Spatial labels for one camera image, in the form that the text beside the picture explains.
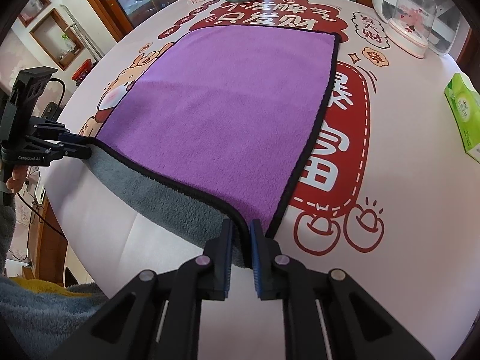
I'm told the purple and grey towel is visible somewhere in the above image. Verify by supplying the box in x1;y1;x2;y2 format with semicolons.
86;25;341;267

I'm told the person's left hand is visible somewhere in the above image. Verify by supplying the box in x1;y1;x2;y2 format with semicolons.
6;166;29;194

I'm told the red stool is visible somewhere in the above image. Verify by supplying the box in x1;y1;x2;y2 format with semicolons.
71;58;94;86

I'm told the grey fleece sleeve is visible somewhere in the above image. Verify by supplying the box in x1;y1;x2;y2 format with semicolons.
0;194;110;360

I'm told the pink printed tablecloth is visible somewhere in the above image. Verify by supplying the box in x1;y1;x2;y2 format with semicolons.
41;0;479;359

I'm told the green tissue pack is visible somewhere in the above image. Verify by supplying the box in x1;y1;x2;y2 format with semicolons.
444;72;480;163

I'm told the glass dome pink ornament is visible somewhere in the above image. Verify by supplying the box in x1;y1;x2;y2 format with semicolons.
385;0;437;59

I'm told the white water dispenser appliance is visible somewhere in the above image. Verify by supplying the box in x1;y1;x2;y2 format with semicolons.
372;0;461;59

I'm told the wooden wall shelf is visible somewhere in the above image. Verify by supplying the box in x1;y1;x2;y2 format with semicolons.
29;8;84;71

